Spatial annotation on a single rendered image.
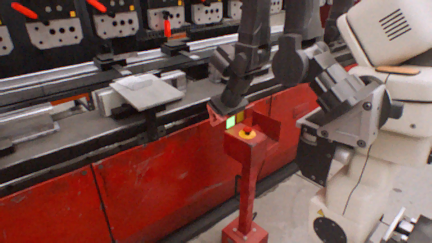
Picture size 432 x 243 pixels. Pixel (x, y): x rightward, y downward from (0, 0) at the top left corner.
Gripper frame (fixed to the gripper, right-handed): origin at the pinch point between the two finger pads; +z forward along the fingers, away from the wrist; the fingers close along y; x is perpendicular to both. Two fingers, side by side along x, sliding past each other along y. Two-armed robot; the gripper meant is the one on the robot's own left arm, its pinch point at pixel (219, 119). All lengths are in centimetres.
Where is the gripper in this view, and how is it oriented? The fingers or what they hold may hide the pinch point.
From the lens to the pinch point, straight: 84.9
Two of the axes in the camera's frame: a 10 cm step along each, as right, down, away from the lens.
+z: -3.1, 6.0, 7.4
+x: 6.1, 7.2, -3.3
